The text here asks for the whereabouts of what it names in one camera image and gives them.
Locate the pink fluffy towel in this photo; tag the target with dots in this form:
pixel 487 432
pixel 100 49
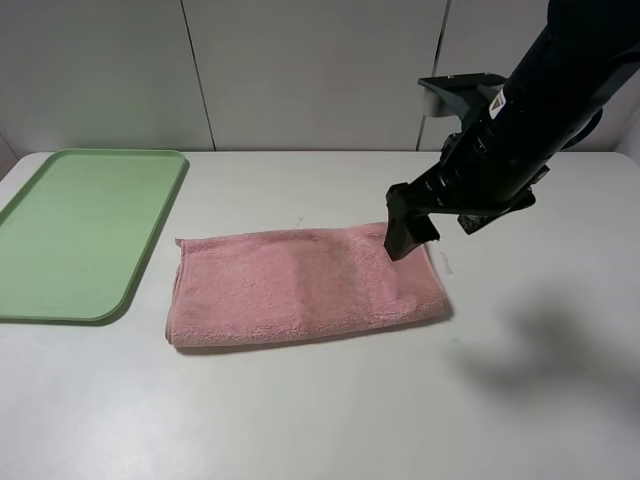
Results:
pixel 283 286

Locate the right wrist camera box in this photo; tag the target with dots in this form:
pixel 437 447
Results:
pixel 458 95

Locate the green plastic tray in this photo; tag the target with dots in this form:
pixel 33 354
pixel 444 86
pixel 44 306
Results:
pixel 77 236

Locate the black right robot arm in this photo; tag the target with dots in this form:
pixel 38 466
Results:
pixel 512 126

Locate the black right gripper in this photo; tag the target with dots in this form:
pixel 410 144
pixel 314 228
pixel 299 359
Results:
pixel 465 183

